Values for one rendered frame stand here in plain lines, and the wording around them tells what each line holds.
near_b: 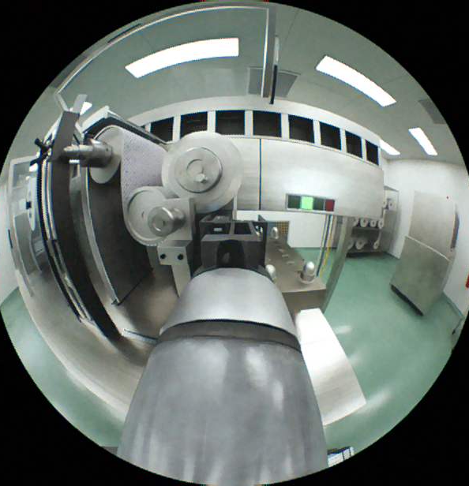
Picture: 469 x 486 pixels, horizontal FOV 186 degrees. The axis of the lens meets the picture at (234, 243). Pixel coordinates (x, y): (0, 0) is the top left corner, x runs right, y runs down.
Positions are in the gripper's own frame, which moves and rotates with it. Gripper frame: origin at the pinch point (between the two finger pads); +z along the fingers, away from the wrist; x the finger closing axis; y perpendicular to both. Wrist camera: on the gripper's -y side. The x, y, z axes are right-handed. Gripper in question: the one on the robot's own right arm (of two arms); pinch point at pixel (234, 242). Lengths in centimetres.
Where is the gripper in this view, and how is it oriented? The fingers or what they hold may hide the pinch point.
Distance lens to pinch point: 29.4
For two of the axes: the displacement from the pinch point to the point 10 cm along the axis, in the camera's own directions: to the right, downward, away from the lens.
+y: 0.0, -9.4, -3.4
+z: 0.2, -3.4, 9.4
